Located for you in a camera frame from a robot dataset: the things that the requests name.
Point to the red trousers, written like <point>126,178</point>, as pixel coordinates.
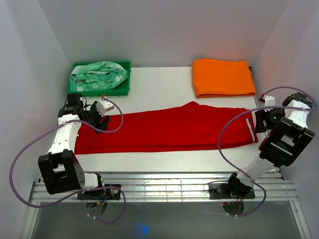
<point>185,128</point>

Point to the aluminium frame rail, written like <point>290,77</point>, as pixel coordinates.
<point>166,197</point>

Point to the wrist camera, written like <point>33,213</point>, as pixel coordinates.
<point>103,106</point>
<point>268,102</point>

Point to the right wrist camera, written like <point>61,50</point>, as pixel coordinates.
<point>268,102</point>

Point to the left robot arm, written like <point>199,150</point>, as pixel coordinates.
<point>60,169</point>

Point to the green plastic bin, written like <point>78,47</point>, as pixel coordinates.
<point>121,90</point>

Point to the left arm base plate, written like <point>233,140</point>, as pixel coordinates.
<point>112,193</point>

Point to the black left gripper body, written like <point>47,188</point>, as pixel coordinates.
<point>93,118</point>

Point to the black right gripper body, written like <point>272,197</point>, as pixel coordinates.
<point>270,118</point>

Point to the green white patterned trousers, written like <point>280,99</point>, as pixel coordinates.
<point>105,75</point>

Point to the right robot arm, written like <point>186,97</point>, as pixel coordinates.
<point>287,136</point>

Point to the folded orange trousers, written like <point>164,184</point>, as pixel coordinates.
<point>215,78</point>

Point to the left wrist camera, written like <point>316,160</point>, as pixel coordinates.
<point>103,106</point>

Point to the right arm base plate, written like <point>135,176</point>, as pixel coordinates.
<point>223,190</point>

